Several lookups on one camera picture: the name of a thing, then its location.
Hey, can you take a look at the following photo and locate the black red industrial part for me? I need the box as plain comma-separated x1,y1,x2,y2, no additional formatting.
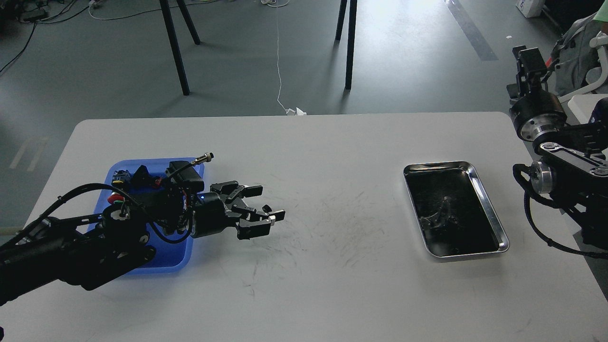
131,165,162,189

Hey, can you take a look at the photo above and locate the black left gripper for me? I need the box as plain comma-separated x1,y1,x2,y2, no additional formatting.
191,181,286,240

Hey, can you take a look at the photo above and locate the silver metal tray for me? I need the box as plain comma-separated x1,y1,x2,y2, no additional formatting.
402,161,510,262

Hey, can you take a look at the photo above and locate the white side table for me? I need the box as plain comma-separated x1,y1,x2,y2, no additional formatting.
567,94,608,124

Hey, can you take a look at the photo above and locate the black table leg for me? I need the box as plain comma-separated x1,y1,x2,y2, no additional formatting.
159,0,201,96
335,0,358,91

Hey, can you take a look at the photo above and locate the black right table leg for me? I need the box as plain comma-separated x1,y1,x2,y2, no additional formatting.
335,0,358,91

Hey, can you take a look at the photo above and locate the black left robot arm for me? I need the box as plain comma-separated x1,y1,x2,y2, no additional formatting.
1,181,286,304

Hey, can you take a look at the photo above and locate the white office chair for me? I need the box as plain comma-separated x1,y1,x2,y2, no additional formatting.
558,32,608,104

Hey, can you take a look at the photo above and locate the red push button switch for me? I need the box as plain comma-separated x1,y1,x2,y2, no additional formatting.
107,192,124,204

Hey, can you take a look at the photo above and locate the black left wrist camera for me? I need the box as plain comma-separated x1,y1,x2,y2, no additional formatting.
161,153,214,193

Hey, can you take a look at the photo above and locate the white cardboard box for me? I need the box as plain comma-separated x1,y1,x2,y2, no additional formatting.
514,0,546,18

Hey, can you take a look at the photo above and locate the black left table leg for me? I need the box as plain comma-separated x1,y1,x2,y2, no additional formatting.
159,0,201,96

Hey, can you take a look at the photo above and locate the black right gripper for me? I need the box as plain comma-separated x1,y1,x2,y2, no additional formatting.
506,46,567,142

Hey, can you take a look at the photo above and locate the white floor cable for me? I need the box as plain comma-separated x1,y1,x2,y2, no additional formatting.
259,0,307,116

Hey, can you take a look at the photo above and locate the grey backpack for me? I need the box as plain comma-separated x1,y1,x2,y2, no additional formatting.
548,13,602,96

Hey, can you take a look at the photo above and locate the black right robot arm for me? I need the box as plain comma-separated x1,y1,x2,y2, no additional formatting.
507,46,608,259

